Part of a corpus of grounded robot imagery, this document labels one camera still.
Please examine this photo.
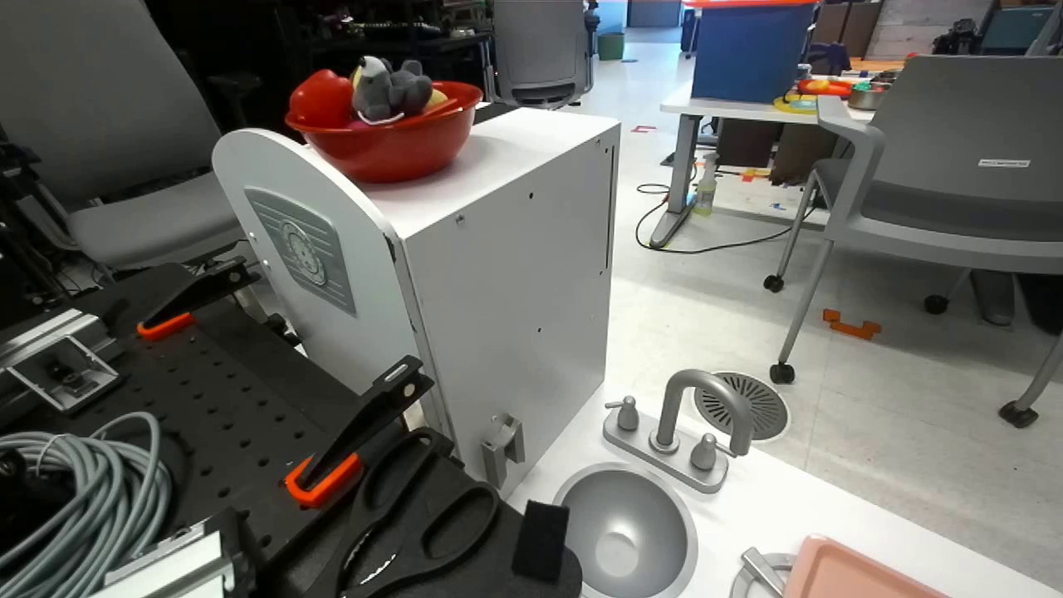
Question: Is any red round object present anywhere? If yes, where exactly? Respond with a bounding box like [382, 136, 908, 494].
[290, 69, 351, 125]

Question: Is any white toy kitchen cabinet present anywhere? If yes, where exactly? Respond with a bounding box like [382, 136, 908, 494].
[211, 109, 620, 490]

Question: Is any red plastic bowl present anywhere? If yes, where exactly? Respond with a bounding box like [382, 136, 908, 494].
[285, 81, 481, 181]

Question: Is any black sponge block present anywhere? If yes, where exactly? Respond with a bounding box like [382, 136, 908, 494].
[513, 501, 569, 582]

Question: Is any grey toy faucet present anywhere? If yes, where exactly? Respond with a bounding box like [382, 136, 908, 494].
[600, 370, 754, 494]

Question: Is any near black orange clamp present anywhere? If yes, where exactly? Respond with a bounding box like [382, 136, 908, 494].
[281, 354, 432, 509]

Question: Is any black orange clamp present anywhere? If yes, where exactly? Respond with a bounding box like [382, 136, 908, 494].
[137, 258, 256, 343]
[281, 354, 432, 509]

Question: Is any white desk table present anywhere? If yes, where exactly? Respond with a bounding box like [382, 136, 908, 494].
[649, 87, 820, 248]

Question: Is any black perforated table plate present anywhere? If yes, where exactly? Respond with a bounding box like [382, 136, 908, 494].
[53, 267, 403, 560]

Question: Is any blue storage bin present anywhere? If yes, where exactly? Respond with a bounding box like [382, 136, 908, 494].
[691, 0, 814, 104]

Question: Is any orange floor tape marker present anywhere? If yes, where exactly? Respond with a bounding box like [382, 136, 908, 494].
[820, 309, 880, 343]

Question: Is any far black orange clamp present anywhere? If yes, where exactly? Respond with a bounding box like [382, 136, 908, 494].
[137, 258, 256, 343]

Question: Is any pink tray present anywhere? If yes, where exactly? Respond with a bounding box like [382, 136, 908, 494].
[784, 539, 942, 598]

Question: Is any grey office chair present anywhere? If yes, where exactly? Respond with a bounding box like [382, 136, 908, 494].
[767, 54, 1063, 384]

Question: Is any grey chair left background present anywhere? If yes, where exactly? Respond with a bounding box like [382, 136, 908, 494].
[0, 0, 244, 270]

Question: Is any black floor cable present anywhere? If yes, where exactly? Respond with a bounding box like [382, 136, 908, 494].
[632, 180, 799, 258]

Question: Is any grey coiled cable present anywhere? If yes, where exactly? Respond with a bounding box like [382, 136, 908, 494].
[0, 409, 175, 598]

